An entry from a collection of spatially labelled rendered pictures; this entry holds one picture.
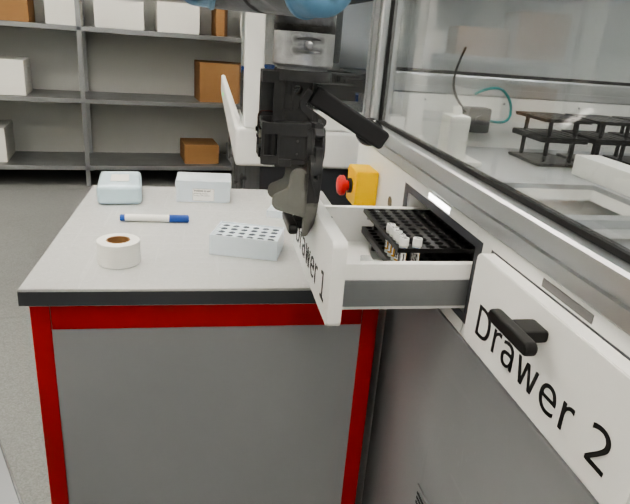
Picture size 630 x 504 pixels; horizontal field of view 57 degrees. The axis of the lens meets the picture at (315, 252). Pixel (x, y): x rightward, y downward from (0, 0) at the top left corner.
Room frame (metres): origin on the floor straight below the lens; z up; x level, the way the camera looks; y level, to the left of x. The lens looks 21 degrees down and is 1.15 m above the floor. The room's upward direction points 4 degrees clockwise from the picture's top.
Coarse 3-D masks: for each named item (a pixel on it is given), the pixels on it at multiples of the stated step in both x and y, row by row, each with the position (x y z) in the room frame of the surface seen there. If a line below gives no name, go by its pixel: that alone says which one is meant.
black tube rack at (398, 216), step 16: (400, 224) 0.79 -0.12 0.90; (416, 224) 0.80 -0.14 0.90; (432, 224) 0.81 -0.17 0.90; (368, 240) 0.82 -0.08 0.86; (384, 240) 0.80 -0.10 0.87; (432, 240) 0.73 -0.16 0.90; (448, 240) 0.74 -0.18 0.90; (464, 240) 0.74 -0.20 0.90; (384, 256) 0.74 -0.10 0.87; (432, 256) 0.75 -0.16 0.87; (448, 256) 0.75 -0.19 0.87; (464, 256) 0.76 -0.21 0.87
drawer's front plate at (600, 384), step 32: (480, 256) 0.61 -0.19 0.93; (480, 288) 0.60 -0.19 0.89; (512, 288) 0.54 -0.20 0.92; (480, 320) 0.59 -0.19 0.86; (544, 320) 0.48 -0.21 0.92; (576, 320) 0.46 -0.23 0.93; (480, 352) 0.57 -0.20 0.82; (544, 352) 0.47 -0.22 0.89; (576, 352) 0.43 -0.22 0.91; (608, 352) 0.40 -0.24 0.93; (512, 384) 0.50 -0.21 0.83; (576, 384) 0.42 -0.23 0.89; (608, 384) 0.38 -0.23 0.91; (544, 416) 0.45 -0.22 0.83; (576, 416) 0.41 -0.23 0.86; (608, 416) 0.38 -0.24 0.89; (576, 448) 0.40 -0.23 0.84; (608, 480) 0.36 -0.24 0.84
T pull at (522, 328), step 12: (492, 312) 0.50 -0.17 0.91; (504, 312) 0.50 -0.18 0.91; (504, 324) 0.48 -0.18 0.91; (516, 324) 0.47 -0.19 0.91; (528, 324) 0.48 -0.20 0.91; (516, 336) 0.45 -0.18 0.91; (528, 336) 0.45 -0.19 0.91; (540, 336) 0.46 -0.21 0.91; (516, 348) 0.45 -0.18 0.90; (528, 348) 0.44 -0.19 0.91
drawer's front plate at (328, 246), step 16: (320, 208) 0.75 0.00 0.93; (320, 224) 0.69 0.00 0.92; (320, 240) 0.68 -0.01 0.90; (336, 240) 0.62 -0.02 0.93; (304, 256) 0.79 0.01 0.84; (320, 256) 0.68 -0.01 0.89; (336, 256) 0.61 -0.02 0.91; (304, 272) 0.78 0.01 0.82; (320, 272) 0.67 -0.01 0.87; (336, 272) 0.61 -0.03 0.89; (320, 288) 0.66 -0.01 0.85; (336, 288) 0.61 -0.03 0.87; (320, 304) 0.65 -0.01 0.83; (336, 304) 0.61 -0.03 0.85; (336, 320) 0.62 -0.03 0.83
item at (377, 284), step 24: (336, 216) 0.88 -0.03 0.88; (360, 216) 0.89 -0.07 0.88; (360, 240) 0.89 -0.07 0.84; (360, 264) 0.64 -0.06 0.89; (384, 264) 0.65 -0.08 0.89; (408, 264) 0.65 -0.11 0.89; (432, 264) 0.66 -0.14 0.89; (456, 264) 0.66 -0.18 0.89; (360, 288) 0.64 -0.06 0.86; (384, 288) 0.64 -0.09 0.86; (408, 288) 0.65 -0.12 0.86; (432, 288) 0.66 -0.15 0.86; (456, 288) 0.66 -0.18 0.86
